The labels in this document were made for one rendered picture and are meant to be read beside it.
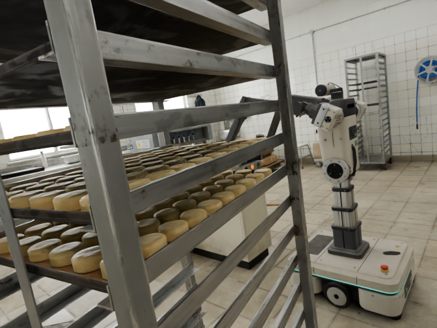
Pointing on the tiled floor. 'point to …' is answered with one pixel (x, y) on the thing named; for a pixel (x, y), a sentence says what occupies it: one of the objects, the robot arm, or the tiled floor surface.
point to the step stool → (304, 153)
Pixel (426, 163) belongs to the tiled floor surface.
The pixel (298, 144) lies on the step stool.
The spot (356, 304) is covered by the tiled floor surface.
